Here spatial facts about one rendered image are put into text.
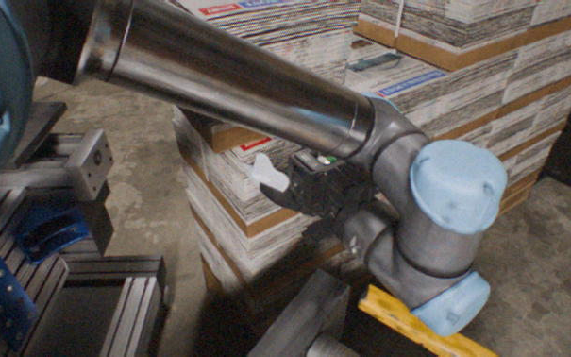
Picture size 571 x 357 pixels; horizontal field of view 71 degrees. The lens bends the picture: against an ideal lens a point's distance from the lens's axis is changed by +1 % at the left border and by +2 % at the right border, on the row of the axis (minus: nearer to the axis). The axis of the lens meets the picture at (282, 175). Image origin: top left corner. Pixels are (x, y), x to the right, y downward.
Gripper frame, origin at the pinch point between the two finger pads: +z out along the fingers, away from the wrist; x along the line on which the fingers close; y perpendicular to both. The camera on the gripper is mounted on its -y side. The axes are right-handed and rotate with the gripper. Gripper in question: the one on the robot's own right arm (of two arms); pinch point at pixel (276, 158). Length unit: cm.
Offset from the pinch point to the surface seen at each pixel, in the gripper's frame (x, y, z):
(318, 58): -14.5, 10.6, 8.5
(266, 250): -1.9, -31.2, 7.4
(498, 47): -71, 0, 8
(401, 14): -55, 7, 26
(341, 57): -19.7, 9.6, 8.4
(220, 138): 5.6, 1.1, 8.6
